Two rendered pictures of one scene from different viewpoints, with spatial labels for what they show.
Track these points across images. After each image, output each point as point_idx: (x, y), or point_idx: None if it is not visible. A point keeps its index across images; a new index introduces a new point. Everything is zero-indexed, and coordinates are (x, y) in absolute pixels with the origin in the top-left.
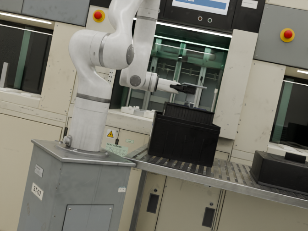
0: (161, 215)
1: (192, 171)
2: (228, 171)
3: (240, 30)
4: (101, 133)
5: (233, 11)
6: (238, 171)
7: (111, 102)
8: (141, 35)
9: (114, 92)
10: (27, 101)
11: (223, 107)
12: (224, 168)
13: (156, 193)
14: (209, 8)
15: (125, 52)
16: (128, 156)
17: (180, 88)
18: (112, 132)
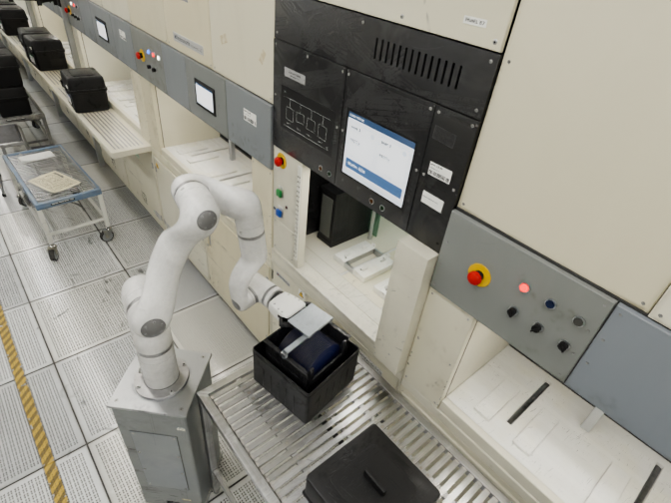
0: (341, 391)
1: (246, 440)
2: (321, 437)
3: (406, 246)
4: (163, 376)
5: (410, 205)
6: (340, 438)
7: (334, 240)
8: (242, 253)
9: (339, 229)
10: None
11: (384, 332)
12: (328, 427)
13: None
14: (381, 191)
15: (139, 331)
16: (208, 390)
17: (283, 326)
18: (302, 292)
